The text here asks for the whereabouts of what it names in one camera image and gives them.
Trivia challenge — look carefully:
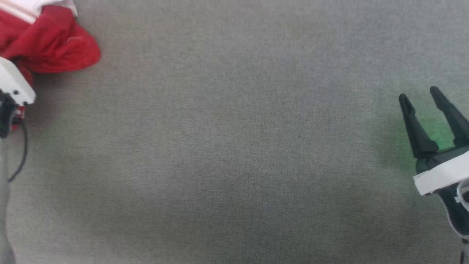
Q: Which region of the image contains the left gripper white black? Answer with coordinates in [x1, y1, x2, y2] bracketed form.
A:
[0, 58, 36, 139]

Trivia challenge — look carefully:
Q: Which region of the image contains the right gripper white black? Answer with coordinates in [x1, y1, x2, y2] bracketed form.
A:
[399, 86, 469, 239]

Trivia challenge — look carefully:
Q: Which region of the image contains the red garment with white trim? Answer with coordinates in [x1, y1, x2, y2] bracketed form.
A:
[0, 0, 101, 131]

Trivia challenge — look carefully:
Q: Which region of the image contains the grey fabric sofa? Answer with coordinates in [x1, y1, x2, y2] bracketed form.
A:
[0, 0, 469, 264]

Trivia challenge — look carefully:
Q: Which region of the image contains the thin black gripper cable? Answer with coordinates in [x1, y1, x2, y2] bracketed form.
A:
[7, 121, 29, 183]

